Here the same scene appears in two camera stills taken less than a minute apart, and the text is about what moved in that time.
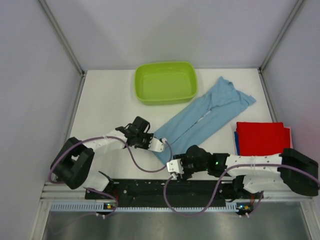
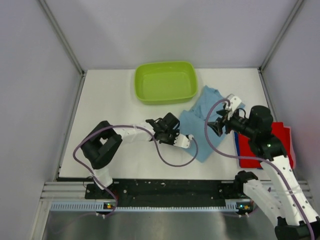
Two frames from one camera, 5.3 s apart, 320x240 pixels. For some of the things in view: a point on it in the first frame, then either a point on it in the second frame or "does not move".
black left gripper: x=149 y=137 to x=176 y=133
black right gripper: x=186 y=174 to x=225 y=120
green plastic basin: x=165 y=83 does not move
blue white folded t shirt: x=237 y=143 does not move
